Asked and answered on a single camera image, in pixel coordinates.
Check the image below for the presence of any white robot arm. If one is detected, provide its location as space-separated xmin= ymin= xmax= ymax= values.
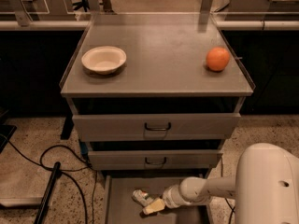
xmin=143 ymin=143 xmax=299 ymax=224

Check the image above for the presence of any black cable floor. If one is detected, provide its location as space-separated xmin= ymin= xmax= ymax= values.
xmin=0 ymin=133 xmax=99 ymax=224
xmin=220 ymin=159 xmax=236 ymax=224

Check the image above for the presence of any black bar on floor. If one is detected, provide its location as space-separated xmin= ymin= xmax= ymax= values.
xmin=34 ymin=161 xmax=61 ymax=224

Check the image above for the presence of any white horizontal rail pipe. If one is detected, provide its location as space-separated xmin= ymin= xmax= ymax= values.
xmin=0 ymin=21 xmax=299 ymax=31

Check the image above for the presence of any middle grey drawer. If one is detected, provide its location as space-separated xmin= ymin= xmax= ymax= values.
xmin=88 ymin=140 xmax=222 ymax=170

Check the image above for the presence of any bottom grey open drawer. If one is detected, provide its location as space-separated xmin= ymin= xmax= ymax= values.
xmin=102 ymin=170 xmax=214 ymax=224

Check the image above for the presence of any top grey drawer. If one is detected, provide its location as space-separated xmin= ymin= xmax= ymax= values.
xmin=67 ymin=97 xmax=246 ymax=143

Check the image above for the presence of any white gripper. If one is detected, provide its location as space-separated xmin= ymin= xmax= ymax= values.
xmin=142 ymin=184 xmax=189 ymax=215

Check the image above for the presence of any crushed 7up soda can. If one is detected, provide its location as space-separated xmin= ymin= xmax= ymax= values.
xmin=132 ymin=189 xmax=153 ymax=207

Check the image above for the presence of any black cable right floor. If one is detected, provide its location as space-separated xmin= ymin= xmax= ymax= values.
xmin=220 ymin=159 xmax=236 ymax=224

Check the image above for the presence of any black cable left floor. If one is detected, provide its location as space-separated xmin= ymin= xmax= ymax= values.
xmin=0 ymin=133 xmax=99 ymax=224

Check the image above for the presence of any white paper bowl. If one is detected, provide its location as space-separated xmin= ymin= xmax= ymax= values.
xmin=81 ymin=46 xmax=127 ymax=75

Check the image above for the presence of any orange fruit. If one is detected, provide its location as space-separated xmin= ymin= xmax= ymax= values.
xmin=206 ymin=47 xmax=230 ymax=72

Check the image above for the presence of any grey drawer cabinet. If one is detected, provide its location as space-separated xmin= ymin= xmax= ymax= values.
xmin=61 ymin=13 xmax=254 ymax=175

